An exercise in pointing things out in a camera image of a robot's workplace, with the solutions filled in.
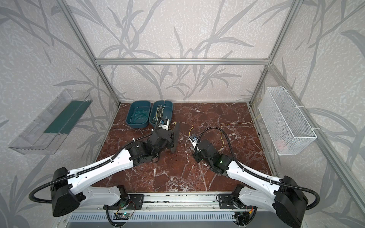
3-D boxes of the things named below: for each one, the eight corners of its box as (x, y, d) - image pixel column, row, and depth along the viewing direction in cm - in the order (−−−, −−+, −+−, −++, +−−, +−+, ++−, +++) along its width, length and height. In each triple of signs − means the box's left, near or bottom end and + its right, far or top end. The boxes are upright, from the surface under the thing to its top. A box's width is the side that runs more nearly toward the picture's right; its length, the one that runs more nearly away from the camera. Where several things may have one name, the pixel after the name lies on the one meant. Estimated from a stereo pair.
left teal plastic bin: (126, 127, 106) (123, 123, 102) (134, 106, 121) (132, 100, 116) (149, 128, 106) (147, 123, 102) (154, 106, 121) (152, 100, 116)
